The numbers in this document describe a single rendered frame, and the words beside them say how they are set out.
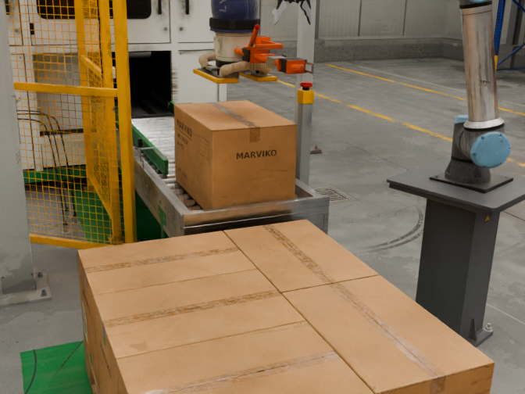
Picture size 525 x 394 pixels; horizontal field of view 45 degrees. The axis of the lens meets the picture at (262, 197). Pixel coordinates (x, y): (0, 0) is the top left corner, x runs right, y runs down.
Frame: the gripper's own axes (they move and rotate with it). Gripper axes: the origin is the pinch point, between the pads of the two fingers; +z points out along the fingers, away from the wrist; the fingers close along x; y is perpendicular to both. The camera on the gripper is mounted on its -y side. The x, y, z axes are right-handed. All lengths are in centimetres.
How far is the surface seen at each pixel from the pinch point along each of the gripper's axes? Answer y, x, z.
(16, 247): 93, 104, 112
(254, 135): 27, 4, 48
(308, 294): -50, 14, 85
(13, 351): 40, 110, 139
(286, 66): -2.6, 3.5, 14.5
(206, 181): 35, 23, 69
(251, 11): 48.9, -3.0, -2.5
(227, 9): 50, 8, -3
